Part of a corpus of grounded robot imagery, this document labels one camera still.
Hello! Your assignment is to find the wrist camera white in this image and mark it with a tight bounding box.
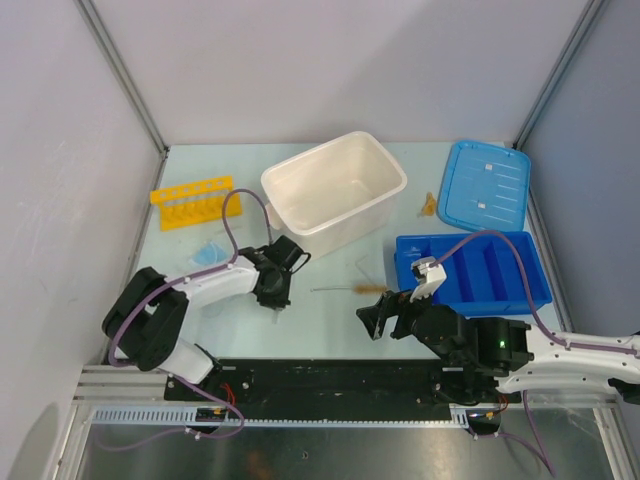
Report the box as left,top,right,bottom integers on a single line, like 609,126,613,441
410,257,447,302
264,213,281,244

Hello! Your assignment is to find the clear watch glass dish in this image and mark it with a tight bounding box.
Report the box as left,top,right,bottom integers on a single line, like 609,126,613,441
201,301,225,319

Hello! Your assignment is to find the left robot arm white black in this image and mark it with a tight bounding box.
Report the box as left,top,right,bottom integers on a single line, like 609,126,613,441
102,235,311,400

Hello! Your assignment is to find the blue face mask in bag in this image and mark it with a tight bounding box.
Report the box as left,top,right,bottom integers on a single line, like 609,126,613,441
190,241,232,269

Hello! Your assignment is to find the brown bottle brush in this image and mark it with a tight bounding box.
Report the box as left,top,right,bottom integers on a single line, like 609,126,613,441
310,283,388,295

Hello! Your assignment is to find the white cable duct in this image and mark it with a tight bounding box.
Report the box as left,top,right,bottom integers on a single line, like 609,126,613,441
92,404,506,429

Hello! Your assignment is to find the clear glass slide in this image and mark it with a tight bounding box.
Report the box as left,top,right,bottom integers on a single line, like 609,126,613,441
221,219,245,233

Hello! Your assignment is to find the blue compartment tray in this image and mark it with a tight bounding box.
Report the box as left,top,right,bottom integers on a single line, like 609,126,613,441
394,231,552,317

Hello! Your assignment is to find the white plastic tub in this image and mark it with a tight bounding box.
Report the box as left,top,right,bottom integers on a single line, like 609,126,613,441
261,131,408,260

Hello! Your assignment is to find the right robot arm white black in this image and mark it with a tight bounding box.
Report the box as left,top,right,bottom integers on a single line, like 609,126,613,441
356,291,639,405

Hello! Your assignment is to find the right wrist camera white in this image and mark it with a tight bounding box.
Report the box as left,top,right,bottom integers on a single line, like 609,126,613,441
410,257,447,302

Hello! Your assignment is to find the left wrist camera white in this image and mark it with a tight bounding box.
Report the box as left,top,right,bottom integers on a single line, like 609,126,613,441
264,213,281,244

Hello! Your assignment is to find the blue plastic lid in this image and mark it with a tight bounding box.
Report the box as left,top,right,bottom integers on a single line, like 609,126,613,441
437,140,531,232

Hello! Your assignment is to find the small tan rubber piece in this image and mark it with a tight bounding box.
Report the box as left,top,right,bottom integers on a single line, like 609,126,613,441
419,192,437,217

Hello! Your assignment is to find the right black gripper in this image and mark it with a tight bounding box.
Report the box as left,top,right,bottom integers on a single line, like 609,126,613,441
356,280,436,340

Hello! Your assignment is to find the yellow test tube rack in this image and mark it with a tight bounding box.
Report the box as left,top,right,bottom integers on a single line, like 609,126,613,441
149,176,234,231

